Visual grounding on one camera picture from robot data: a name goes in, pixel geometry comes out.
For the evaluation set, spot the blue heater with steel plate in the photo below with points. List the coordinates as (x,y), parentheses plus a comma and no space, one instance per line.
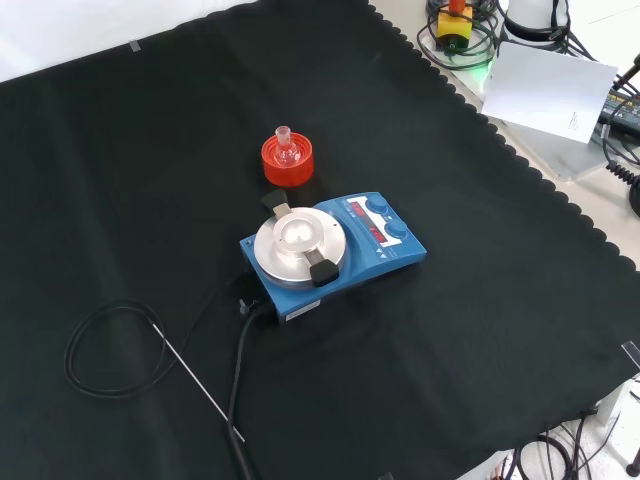
(350,260)

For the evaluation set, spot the grey metal base plate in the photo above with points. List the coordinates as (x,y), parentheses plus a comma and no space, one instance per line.
(565,155)

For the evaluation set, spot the yellow stop button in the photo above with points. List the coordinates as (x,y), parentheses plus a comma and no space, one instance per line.
(454,25)

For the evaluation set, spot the black bench cloth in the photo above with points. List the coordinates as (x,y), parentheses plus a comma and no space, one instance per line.
(450,250)

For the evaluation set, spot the grey tape piece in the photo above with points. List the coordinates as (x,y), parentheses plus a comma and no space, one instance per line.
(134,46)
(632,349)

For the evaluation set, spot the pale white board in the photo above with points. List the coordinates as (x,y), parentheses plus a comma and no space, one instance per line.
(545,90)

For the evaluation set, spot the clear round-bottom glass flask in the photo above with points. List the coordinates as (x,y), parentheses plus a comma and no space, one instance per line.
(286,155)

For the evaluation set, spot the black box with yellow label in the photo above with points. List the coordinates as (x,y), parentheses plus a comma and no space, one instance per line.
(622,107)

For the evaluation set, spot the thin metal probe rod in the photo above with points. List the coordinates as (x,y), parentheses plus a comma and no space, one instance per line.
(200,385)

